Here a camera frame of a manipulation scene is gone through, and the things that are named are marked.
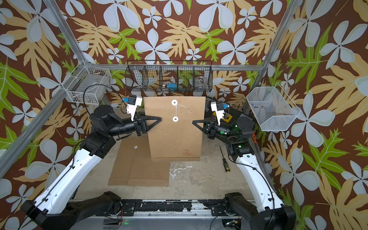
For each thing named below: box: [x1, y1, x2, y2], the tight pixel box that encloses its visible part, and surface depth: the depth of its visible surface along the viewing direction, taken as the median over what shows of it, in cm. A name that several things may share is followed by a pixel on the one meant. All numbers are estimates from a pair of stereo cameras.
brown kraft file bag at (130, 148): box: [107, 132, 152, 186], surface depth 88 cm
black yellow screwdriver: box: [219, 145, 230, 173], surface depth 88 cm
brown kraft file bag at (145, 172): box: [127, 157, 171, 187], surface depth 86 cm
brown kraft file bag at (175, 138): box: [143, 96, 206, 162], surface depth 60 cm
